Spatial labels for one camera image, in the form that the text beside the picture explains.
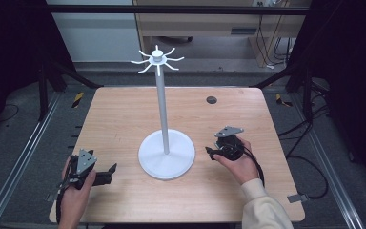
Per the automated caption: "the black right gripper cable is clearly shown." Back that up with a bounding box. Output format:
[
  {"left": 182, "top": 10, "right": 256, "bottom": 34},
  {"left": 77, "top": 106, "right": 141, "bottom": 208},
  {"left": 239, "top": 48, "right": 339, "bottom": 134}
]
[{"left": 241, "top": 146, "right": 266, "bottom": 188}]

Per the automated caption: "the white hook stand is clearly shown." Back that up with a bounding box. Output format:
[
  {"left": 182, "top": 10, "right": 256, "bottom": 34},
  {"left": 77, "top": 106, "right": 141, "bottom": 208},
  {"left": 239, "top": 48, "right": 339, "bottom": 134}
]
[{"left": 130, "top": 44, "right": 196, "bottom": 181}]

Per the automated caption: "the white cabinet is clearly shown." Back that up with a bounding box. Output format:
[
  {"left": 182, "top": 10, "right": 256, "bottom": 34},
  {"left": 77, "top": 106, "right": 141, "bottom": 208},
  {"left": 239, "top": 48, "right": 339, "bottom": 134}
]
[{"left": 46, "top": 0, "right": 144, "bottom": 63}]

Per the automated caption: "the aluminium rail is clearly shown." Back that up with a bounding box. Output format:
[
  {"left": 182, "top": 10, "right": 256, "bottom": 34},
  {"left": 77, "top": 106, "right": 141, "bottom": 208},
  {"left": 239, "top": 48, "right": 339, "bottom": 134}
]
[
  {"left": 0, "top": 92, "right": 63, "bottom": 229},
  {"left": 290, "top": 92, "right": 366, "bottom": 229}
]

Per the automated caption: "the black floor cable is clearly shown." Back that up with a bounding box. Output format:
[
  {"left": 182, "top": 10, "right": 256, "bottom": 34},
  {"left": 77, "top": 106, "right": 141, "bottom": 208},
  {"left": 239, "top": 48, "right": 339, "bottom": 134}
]
[{"left": 277, "top": 92, "right": 330, "bottom": 200}]

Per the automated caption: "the person's right hand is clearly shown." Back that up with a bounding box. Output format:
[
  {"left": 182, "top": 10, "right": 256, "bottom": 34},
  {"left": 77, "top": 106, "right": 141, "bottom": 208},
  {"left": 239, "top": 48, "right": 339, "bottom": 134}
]
[{"left": 213, "top": 136, "right": 261, "bottom": 186}]

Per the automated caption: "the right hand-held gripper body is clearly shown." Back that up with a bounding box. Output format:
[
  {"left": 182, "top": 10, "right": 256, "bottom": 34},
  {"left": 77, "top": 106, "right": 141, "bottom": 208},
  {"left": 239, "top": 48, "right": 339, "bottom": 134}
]
[{"left": 213, "top": 125, "right": 245, "bottom": 162}]

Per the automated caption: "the person's left hand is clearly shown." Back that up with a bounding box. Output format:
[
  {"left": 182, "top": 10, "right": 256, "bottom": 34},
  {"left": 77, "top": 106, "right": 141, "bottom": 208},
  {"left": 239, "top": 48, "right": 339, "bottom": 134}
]
[{"left": 58, "top": 155, "right": 97, "bottom": 219}]

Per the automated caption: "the wooden desk with cables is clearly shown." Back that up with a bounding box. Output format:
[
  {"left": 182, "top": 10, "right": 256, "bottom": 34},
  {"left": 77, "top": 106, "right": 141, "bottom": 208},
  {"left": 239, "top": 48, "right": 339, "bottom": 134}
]
[{"left": 132, "top": 0, "right": 313, "bottom": 69}]

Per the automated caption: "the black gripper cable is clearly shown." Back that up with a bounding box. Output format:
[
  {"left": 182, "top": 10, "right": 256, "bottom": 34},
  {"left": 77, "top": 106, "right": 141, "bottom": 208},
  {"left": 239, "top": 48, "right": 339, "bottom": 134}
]
[
  {"left": 54, "top": 156, "right": 77, "bottom": 225},
  {"left": 241, "top": 146, "right": 266, "bottom": 188}
]

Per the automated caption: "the grey table bracket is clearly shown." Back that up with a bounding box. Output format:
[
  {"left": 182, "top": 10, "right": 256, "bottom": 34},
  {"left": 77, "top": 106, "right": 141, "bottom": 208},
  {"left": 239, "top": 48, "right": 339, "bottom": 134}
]
[
  {"left": 46, "top": 190, "right": 61, "bottom": 203},
  {"left": 287, "top": 193, "right": 311, "bottom": 204}
]

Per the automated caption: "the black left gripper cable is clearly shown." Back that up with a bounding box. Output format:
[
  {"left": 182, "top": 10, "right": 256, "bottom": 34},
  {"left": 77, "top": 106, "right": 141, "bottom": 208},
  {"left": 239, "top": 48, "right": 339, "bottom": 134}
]
[{"left": 54, "top": 156, "right": 77, "bottom": 225}]

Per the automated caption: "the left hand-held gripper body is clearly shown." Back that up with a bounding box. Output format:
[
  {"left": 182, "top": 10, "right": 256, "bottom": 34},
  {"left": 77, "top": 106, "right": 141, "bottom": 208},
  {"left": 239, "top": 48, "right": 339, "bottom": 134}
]
[{"left": 64, "top": 148, "right": 112, "bottom": 191}]

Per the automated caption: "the yellow black striped tape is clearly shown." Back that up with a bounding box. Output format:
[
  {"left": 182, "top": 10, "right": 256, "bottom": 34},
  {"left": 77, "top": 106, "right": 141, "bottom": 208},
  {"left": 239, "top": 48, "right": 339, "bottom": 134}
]
[
  {"left": 71, "top": 92, "right": 85, "bottom": 109},
  {"left": 274, "top": 93, "right": 294, "bottom": 108}
]

